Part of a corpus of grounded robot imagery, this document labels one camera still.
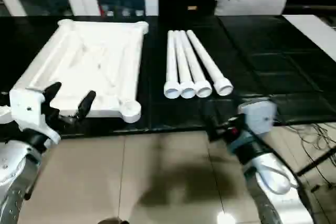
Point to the brown rounded robot part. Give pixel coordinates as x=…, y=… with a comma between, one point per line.
x=113, y=221

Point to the white flat board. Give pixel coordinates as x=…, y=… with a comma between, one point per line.
x=315, y=32

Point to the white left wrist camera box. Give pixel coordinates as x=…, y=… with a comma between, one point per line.
x=23, y=106

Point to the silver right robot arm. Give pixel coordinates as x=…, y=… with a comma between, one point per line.
x=265, y=171

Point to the white plastic table leg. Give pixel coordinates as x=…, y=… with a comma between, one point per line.
x=194, y=64
x=171, y=61
x=182, y=64
x=209, y=64

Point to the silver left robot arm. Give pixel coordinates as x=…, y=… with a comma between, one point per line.
x=15, y=171

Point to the white plastic table top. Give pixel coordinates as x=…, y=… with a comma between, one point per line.
x=86, y=58

